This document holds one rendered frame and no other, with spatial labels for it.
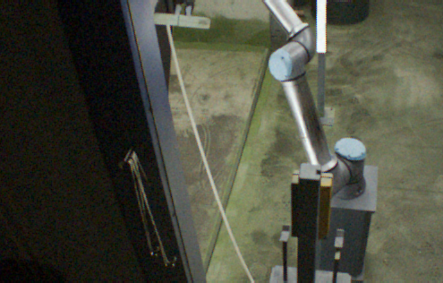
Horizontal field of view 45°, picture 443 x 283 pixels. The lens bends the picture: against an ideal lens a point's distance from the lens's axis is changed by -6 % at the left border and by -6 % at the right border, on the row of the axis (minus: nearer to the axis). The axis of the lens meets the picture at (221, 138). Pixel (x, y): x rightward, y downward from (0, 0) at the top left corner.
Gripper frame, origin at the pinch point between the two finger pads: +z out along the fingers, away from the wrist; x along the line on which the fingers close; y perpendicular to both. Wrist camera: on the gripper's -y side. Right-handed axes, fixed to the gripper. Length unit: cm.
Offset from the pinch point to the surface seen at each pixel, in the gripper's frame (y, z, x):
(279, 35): 171, 20, -154
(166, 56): 53, 26, -15
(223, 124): 117, 84, -89
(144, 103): -92, 14, 42
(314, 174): -123, 22, 3
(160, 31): 49, 12, -8
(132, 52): -97, -1, 49
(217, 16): 199, 13, -107
